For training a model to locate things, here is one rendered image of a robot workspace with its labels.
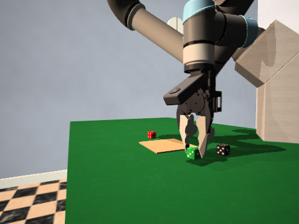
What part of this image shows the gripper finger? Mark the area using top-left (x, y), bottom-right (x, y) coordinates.
top-left (196, 102), bottom-right (215, 158)
top-left (176, 105), bottom-right (197, 153)

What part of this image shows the tan flat mat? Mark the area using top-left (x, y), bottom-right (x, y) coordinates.
top-left (139, 139), bottom-right (185, 154)

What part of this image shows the black die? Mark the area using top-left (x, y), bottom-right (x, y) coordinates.
top-left (217, 144), bottom-right (230, 156)

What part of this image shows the green die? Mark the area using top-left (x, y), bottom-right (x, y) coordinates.
top-left (187, 147), bottom-right (201, 160)

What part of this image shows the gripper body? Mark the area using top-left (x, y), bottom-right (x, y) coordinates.
top-left (179, 63), bottom-right (222, 116)

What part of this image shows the red die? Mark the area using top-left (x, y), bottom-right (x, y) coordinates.
top-left (148, 131), bottom-right (156, 139)

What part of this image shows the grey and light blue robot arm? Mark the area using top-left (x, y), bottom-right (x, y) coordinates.
top-left (107, 0), bottom-right (265, 105)

